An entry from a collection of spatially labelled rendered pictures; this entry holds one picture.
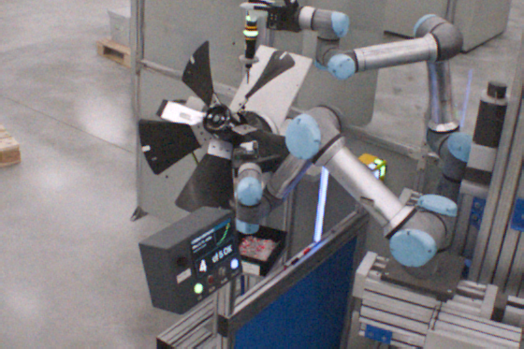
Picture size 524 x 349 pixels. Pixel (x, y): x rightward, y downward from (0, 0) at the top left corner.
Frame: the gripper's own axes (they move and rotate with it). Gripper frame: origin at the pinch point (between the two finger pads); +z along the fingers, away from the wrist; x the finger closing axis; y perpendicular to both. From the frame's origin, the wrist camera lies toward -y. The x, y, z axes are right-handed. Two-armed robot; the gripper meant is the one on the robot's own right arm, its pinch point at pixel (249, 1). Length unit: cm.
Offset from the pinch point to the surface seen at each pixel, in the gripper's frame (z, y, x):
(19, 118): 283, 166, 162
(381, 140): -36, 67, 65
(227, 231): -31, 45, -67
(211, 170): 5, 60, -13
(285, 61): -9.4, 23.2, 14.0
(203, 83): 22.6, 37.6, 10.3
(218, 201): -1, 69, -17
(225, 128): 3.4, 45.9, -5.7
